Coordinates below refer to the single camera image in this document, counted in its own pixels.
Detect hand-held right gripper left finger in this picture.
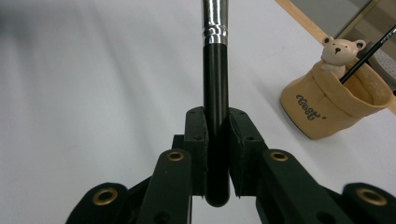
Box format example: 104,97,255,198
182,105,209,198

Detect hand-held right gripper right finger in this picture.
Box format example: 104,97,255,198
228,107,269,199

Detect thin black makeup brush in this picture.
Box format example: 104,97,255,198
338,23,396,85

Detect white wheeled platform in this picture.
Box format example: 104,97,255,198
372,48,396,80

